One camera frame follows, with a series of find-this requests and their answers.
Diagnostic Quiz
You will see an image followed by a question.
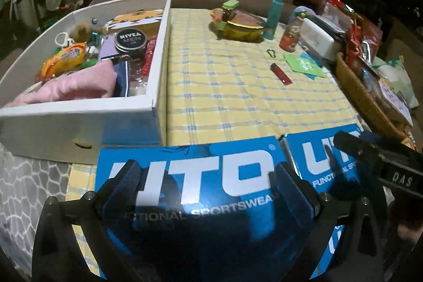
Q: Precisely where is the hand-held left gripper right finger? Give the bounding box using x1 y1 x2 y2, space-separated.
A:
269 161 385 282

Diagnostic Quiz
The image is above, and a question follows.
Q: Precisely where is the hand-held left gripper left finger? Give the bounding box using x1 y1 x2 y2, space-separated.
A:
31 160 142 282

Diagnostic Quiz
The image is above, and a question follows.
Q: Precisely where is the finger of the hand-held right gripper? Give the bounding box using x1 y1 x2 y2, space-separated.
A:
333 131 384 168

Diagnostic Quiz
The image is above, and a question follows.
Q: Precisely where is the white cardboard box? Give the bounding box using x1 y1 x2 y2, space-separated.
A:
0 0 173 166

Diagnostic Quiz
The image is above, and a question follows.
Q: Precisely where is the pink cloth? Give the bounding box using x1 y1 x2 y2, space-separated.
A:
12 62 118 105

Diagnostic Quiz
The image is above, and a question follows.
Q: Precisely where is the yellow snack packet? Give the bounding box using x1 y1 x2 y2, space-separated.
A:
40 42 89 77

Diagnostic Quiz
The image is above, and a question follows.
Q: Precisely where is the brown teddy bear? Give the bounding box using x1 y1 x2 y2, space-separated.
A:
68 21 95 44

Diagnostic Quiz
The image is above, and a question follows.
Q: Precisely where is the blue printed box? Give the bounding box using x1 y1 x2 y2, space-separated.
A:
285 123 366 266
95 136 289 282

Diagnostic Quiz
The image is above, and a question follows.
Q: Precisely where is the wicker basket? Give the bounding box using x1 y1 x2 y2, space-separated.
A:
335 52 411 141

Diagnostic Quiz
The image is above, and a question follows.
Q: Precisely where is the green and white bag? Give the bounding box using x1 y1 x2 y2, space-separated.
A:
376 55 419 108

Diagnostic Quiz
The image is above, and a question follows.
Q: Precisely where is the green packet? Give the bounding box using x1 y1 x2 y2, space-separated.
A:
283 52 327 78

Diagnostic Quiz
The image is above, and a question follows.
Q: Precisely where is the red lighter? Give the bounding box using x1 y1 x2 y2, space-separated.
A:
270 63 293 86

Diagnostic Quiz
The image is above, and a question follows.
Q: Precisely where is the white case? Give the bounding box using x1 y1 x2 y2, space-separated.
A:
300 17 342 62

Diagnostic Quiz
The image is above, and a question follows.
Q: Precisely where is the pile of red snack packets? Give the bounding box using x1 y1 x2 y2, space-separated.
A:
320 0 384 65

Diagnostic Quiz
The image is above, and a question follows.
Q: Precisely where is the dark blue pouch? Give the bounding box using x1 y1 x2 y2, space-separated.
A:
113 60 132 98

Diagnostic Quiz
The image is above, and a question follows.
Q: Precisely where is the red jar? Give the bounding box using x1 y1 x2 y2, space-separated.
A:
279 18 304 53

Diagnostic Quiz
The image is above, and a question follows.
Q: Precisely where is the yellow checked tablecloth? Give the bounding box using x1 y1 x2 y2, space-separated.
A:
66 8 365 282

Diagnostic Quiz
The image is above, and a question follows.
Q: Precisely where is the purple lid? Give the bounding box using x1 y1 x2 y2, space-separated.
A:
293 6 318 17

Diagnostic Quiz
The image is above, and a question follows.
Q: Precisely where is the red packet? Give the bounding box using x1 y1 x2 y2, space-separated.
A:
143 35 158 72

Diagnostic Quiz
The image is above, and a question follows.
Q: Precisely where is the teal bottle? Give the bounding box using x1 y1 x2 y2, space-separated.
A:
262 0 285 40

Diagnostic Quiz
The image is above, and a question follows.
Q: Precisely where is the round dark tin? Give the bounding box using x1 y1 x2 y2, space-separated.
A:
114 29 147 53

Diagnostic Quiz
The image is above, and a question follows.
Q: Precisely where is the golden bowl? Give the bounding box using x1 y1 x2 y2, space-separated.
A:
216 12 267 42

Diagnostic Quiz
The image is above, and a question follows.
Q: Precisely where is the orange tiger face box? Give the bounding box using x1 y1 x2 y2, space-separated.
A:
105 9 164 35

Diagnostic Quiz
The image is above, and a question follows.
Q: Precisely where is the small jar with green lid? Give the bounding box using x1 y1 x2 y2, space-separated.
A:
221 0 241 22

